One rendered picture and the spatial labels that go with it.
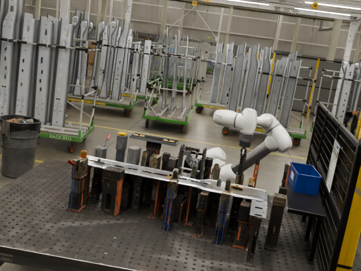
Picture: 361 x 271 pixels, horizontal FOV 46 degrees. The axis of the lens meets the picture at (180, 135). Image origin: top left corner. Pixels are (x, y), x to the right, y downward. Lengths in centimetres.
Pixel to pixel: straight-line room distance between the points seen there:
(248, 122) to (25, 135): 334
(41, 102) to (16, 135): 184
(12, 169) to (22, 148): 30
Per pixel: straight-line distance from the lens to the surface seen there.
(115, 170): 282
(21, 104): 728
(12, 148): 551
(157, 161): 305
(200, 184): 285
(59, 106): 709
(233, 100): 977
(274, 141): 324
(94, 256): 248
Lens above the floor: 190
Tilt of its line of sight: 12 degrees down
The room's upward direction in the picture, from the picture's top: 8 degrees clockwise
